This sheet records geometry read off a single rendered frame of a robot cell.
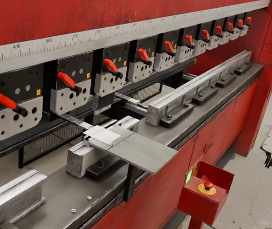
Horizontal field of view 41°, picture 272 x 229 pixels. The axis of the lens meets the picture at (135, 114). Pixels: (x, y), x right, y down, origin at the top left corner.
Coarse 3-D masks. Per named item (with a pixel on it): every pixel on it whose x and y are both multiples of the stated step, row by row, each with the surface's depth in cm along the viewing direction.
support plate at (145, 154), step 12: (120, 132) 134; (132, 132) 136; (96, 144) 124; (120, 144) 126; (132, 144) 127; (144, 144) 129; (156, 144) 130; (120, 156) 119; (132, 156) 120; (144, 156) 122; (156, 156) 123; (168, 156) 124; (144, 168) 115; (156, 168) 116
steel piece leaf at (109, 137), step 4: (100, 132) 131; (104, 132) 132; (108, 132) 132; (112, 132) 133; (92, 136) 128; (96, 136) 128; (100, 136) 129; (104, 136) 129; (108, 136) 130; (112, 136) 130; (116, 136) 130; (120, 136) 131; (124, 136) 129; (100, 140) 126; (104, 140) 127; (108, 140) 127; (112, 140) 127; (116, 140) 125; (120, 140) 128; (108, 144) 125; (112, 144) 125
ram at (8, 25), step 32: (0, 0) 72; (32, 0) 79; (64, 0) 87; (96, 0) 98; (128, 0) 111; (160, 0) 129; (192, 0) 154; (224, 0) 190; (256, 0) 249; (0, 32) 74; (32, 32) 82; (64, 32) 91; (160, 32) 138; (0, 64) 77; (32, 64) 85
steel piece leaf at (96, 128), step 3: (96, 126) 135; (99, 126) 135; (90, 129) 132; (93, 129) 132; (96, 129) 133; (99, 129) 133; (84, 132) 130; (87, 132) 130; (90, 132) 130; (93, 132) 131; (96, 132) 131; (90, 135) 128
